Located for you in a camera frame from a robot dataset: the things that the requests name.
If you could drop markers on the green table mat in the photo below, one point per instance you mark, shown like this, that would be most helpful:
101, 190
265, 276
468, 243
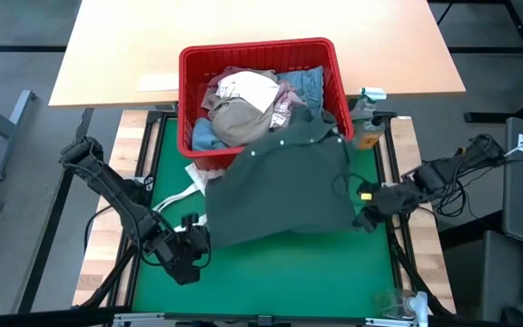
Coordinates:
266, 281

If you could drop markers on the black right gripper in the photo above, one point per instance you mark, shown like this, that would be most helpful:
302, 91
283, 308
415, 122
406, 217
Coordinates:
391, 199

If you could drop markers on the blue denim garment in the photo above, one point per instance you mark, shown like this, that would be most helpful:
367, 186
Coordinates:
309, 84

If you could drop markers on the beige khaki shorts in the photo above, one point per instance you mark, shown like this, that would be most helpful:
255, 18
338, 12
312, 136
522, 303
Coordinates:
239, 122

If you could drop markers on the dark green shirt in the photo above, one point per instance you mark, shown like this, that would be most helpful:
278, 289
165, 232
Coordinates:
284, 195

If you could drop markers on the grey metal table leg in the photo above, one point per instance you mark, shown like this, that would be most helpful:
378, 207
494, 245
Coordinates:
14, 129

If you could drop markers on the red plastic laundry basket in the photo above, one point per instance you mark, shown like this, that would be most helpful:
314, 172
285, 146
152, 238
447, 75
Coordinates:
189, 91

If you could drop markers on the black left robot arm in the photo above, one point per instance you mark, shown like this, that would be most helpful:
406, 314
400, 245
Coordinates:
107, 181

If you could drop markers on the mauve pink garment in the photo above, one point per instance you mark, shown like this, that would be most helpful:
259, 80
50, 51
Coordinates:
289, 102

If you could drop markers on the light wooden desk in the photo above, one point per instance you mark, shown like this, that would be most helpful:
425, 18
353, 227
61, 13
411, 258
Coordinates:
243, 22

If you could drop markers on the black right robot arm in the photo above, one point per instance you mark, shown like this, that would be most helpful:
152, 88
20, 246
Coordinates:
438, 175

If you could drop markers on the white paper sheet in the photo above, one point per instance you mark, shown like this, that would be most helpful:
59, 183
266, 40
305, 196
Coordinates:
157, 82

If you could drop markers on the clear spray bottle white trigger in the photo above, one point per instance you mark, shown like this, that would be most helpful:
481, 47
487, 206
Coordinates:
418, 304

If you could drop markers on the black metal frame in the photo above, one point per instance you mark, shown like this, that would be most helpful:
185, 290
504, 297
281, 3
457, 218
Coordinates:
106, 279

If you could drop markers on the white garment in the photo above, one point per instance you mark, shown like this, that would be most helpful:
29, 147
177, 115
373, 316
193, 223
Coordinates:
252, 88

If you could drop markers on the white canvas tote bag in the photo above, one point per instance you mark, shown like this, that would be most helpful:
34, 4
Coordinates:
198, 175

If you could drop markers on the clear bottle with orange label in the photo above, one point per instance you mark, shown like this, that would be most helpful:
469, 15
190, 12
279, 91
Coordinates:
368, 138

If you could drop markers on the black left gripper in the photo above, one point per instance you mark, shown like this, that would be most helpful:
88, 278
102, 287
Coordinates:
184, 254

